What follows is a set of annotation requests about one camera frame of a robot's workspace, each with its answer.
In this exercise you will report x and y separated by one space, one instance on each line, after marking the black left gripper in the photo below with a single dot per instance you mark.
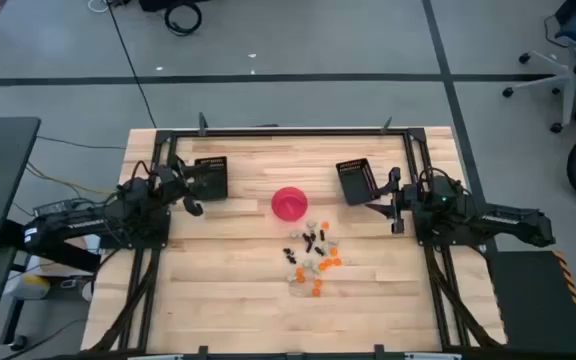
173 182

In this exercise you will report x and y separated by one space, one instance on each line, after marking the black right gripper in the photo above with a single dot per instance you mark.
408 202

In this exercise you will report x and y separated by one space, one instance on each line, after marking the black slotted plastic basket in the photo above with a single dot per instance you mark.
213 179
355 182

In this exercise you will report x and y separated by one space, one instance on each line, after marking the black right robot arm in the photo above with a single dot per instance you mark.
513 225

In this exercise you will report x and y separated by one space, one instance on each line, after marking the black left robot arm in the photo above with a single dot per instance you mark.
83 225

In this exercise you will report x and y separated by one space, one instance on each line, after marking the pink plastic bowl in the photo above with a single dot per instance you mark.
289 202

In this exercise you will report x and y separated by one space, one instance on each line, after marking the clear plastic bag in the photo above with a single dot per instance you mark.
305 290

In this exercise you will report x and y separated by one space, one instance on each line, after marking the white cardboard box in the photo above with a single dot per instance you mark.
90 242

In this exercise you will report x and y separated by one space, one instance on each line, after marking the black power adapter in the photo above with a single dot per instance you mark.
50 207

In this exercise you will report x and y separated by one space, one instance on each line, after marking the black diagonal desk brace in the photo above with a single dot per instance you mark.
58 252

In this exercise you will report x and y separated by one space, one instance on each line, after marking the white and yellow jug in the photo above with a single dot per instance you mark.
30 287

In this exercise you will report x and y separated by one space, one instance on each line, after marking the white office chair blue seat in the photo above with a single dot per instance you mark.
569 95

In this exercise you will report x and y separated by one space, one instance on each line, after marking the black aluminium table frame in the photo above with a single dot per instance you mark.
288 132

